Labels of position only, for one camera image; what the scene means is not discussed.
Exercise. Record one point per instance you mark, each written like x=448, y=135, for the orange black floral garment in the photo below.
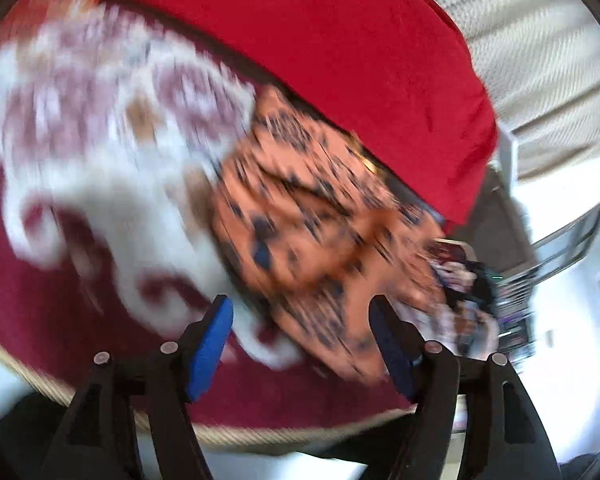
x=319, y=247

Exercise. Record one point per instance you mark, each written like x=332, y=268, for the red cloth on sofa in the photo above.
x=398, y=73

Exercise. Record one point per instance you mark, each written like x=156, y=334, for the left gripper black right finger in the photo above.
x=504, y=439

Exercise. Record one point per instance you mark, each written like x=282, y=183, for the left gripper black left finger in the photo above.
x=97, y=437

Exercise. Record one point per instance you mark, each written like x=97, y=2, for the cream dotted curtain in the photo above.
x=540, y=62

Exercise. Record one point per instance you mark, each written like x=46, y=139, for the floral plush blanket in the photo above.
x=111, y=129

